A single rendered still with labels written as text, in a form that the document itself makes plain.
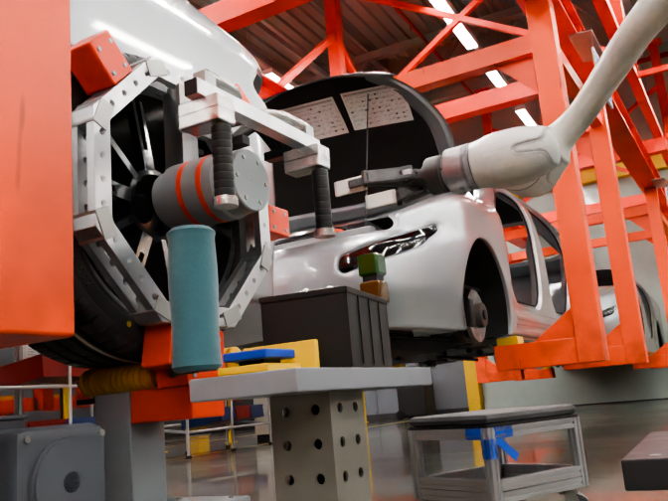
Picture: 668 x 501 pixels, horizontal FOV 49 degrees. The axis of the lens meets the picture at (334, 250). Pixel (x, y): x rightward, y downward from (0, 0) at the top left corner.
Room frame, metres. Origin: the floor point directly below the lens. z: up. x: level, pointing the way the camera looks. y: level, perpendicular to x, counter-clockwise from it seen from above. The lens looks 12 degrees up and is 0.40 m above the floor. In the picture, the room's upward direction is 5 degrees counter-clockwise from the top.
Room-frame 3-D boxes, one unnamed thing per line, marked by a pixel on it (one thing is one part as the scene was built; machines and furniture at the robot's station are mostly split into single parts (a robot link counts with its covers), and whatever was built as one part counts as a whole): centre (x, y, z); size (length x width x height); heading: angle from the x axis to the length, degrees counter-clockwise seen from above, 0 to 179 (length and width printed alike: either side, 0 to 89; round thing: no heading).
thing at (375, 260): (1.31, -0.07, 0.64); 0.04 x 0.04 x 0.04; 61
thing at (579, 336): (4.77, -1.32, 1.75); 0.68 x 0.16 x 2.45; 61
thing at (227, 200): (1.22, 0.18, 0.83); 0.04 x 0.04 x 0.16
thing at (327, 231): (1.52, 0.02, 0.83); 0.04 x 0.04 x 0.16
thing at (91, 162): (1.49, 0.30, 0.85); 0.54 x 0.07 x 0.54; 151
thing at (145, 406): (1.50, 0.34, 0.48); 0.16 x 0.12 x 0.17; 61
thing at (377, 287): (1.31, -0.07, 0.59); 0.04 x 0.04 x 0.04; 61
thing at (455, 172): (1.37, -0.26, 0.82); 0.09 x 0.06 x 0.09; 151
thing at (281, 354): (0.99, 0.11, 0.47); 0.07 x 0.07 x 0.02; 61
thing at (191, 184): (1.45, 0.24, 0.85); 0.21 x 0.14 x 0.14; 61
